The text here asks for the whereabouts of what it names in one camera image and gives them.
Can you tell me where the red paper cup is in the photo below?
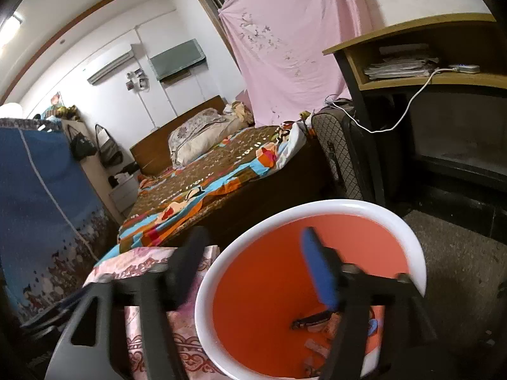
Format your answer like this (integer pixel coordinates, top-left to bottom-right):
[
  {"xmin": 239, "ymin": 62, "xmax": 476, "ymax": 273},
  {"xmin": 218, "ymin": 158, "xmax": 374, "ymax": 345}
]
[{"xmin": 322, "ymin": 309, "xmax": 379, "ymax": 342}]

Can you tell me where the orange trash bucket white rim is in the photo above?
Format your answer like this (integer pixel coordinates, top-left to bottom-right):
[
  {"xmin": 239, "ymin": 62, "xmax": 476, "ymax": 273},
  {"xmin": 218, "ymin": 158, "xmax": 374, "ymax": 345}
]
[{"xmin": 195, "ymin": 199, "xmax": 427, "ymax": 379}]

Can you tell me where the pink floral quilt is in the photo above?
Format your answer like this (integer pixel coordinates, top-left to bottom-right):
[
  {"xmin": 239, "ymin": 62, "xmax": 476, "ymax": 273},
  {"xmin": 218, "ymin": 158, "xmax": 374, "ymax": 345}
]
[{"xmin": 82, "ymin": 244, "xmax": 231, "ymax": 380}]

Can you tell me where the colourful cartoon bed blanket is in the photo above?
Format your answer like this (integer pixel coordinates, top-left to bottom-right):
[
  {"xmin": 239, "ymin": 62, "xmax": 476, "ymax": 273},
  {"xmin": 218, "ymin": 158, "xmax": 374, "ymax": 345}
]
[{"xmin": 99, "ymin": 123, "xmax": 306, "ymax": 263}]

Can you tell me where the blue fabric wardrobe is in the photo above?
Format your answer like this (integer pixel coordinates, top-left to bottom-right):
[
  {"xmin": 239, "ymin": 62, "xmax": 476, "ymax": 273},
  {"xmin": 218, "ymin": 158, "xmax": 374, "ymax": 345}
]
[{"xmin": 0, "ymin": 118, "xmax": 118, "ymax": 323}]

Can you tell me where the white bedside drawer cabinet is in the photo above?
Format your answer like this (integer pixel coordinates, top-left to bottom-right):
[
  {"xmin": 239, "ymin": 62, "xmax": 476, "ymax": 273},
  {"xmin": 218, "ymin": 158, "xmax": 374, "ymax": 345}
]
[{"xmin": 109, "ymin": 175, "xmax": 138, "ymax": 215}]

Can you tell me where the checked black suitcase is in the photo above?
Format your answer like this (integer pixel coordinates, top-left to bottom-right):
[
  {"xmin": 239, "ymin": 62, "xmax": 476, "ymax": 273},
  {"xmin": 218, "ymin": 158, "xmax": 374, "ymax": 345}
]
[{"xmin": 311, "ymin": 98, "xmax": 375, "ymax": 202}]

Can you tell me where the wooden headboard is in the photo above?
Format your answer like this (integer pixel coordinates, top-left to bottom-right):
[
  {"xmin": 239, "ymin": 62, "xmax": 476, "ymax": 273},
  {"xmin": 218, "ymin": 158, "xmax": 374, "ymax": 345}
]
[{"xmin": 130, "ymin": 95, "xmax": 226, "ymax": 176}]

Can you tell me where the floral pillow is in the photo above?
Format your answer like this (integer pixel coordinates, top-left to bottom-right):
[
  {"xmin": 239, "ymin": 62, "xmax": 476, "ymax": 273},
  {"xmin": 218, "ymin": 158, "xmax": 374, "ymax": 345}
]
[{"xmin": 168, "ymin": 101, "xmax": 254, "ymax": 168}]

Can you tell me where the black handbag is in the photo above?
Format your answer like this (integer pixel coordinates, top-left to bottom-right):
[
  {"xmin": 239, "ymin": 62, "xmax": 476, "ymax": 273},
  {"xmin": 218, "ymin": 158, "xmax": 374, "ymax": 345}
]
[{"xmin": 67, "ymin": 125, "xmax": 97, "ymax": 161}]

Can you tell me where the wooden desk with shelf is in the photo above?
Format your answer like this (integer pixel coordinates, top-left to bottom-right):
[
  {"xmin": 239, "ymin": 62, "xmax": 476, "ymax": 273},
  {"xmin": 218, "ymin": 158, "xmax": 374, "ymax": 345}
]
[{"xmin": 325, "ymin": 13, "xmax": 506, "ymax": 233}]

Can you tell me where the stack of papers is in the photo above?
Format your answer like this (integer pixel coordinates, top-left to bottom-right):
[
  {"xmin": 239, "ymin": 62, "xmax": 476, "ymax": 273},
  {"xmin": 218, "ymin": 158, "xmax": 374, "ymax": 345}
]
[{"xmin": 363, "ymin": 57, "xmax": 439, "ymax": 81}]

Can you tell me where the white air conditioner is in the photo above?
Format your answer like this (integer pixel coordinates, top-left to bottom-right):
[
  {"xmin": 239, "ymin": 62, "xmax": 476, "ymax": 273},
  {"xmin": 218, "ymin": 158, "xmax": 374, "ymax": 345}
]
[{"xmin": 85, "ymin": 43, "xmax": 134, "ymax": 85}]

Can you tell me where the pink hanging sheet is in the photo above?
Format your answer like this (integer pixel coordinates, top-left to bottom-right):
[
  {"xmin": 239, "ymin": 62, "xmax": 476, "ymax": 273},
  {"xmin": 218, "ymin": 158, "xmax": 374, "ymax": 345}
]
[{"xmin": 219, "ymin": 0, "xmax": 372, "ymax": 126}]

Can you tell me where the ceiling lamp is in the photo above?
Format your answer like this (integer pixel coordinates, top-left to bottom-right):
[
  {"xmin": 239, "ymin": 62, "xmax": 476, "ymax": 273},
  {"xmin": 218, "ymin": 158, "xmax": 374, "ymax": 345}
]
[{"xmin": 0, "ymin": 11, "xmax": 23, "ymax": 46}]

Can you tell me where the white charging cable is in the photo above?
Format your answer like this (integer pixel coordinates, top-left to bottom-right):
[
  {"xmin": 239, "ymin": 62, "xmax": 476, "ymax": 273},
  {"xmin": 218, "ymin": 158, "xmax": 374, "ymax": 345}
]
[{"xmin": 325, "ymin": 67, "xmax": 456, "ymax": 134}]

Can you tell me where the grey covered wall unit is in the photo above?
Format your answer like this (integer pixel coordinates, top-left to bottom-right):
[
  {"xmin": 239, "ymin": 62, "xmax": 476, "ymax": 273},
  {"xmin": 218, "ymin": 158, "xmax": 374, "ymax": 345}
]
[{"xmin": 150, "ymin": 39, "xmax": 206, "ymax": 81}]

